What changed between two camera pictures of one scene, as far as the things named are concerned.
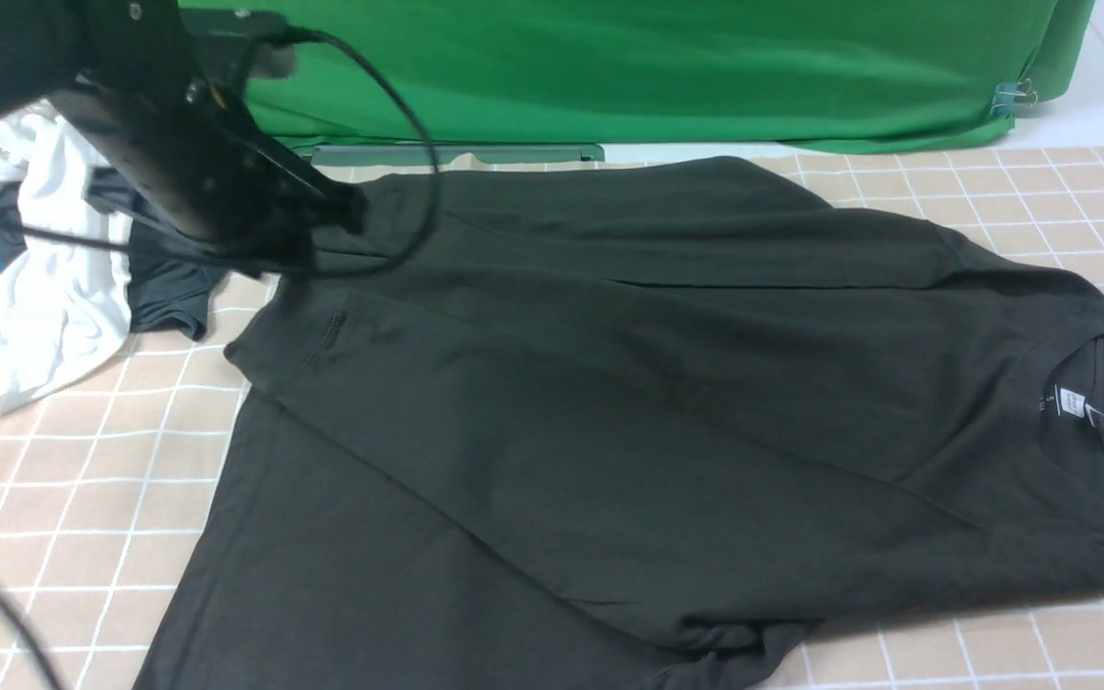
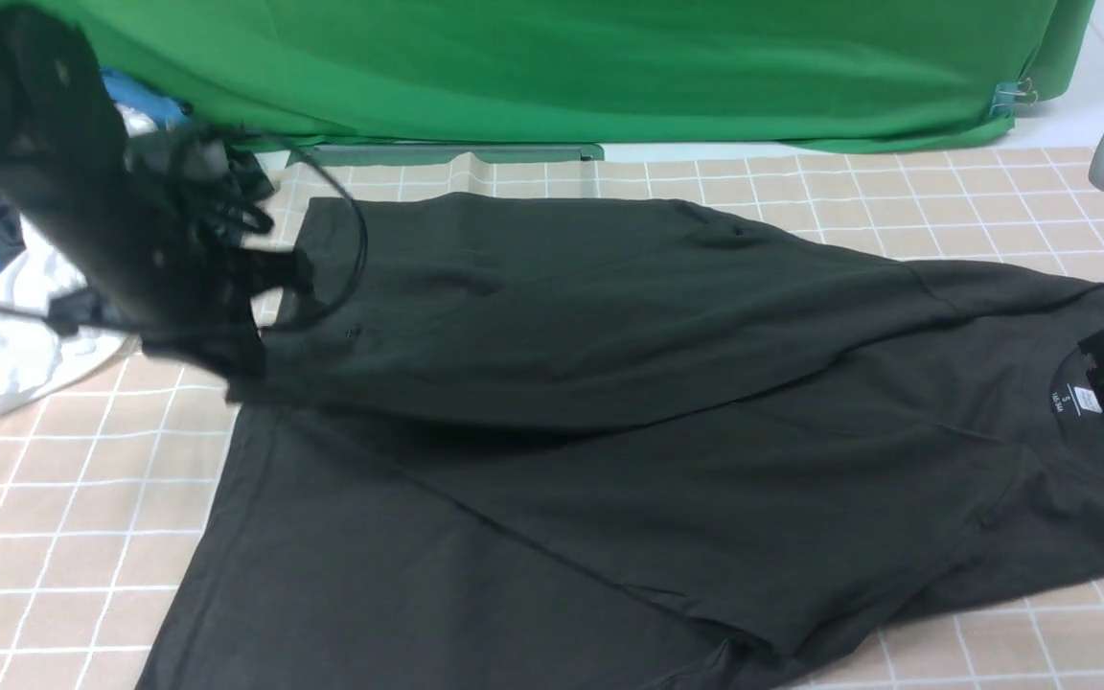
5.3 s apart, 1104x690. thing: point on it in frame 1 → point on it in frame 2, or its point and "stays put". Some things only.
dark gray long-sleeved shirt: x=630 y=425 stays put
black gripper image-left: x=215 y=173 → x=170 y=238
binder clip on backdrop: x=1007 y=95 stays put
